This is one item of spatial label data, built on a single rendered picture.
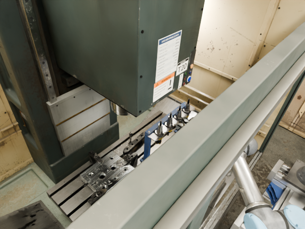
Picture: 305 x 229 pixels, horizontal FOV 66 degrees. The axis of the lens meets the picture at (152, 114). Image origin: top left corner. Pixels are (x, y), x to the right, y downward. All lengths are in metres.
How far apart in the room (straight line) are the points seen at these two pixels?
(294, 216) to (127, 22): 1.05
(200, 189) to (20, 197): 1.95
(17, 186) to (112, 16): 1.73
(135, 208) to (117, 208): 0.02
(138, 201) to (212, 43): 1.85
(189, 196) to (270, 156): 3.17
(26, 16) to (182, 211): 1.19
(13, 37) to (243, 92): 1.17
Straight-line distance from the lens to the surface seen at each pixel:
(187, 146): 0.31
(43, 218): 1.98
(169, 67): 1.11
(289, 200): 1.73
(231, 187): 1.96
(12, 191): 2.29
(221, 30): 1.97
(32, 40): 1.40
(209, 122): 0.35
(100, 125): 1.99
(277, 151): 3.64
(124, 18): 0.90
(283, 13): 1.81
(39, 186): 2.23
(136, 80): 0.97
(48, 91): 1.54
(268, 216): 1.21
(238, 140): 0.47
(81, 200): 1.69
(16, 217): 1.99
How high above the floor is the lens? 2.34
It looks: 40 degrees down
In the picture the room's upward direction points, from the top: 4 degrees clockwise
